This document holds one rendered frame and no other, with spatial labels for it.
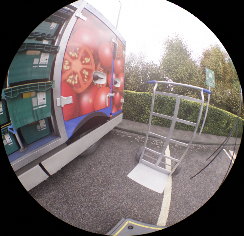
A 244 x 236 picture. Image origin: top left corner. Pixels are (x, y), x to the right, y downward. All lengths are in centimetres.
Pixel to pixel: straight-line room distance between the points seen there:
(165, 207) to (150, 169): 67
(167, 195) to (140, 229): 63
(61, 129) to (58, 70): 53
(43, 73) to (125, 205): 139
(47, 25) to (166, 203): 233
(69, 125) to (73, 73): 53
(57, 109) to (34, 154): 48
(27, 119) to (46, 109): 16
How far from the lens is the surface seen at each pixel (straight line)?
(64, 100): 77
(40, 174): 101
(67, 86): 80
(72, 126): 88
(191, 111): 281
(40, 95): 61
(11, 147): 102
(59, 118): 79
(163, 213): 118
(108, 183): 115
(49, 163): 94
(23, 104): 61
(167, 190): 126
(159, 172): 135
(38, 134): 96
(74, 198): 118
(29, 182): 107
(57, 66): 79
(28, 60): 65
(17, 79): 64
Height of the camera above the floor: 107
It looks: 17 degrees down
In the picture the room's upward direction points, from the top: 3 degrees clockwise
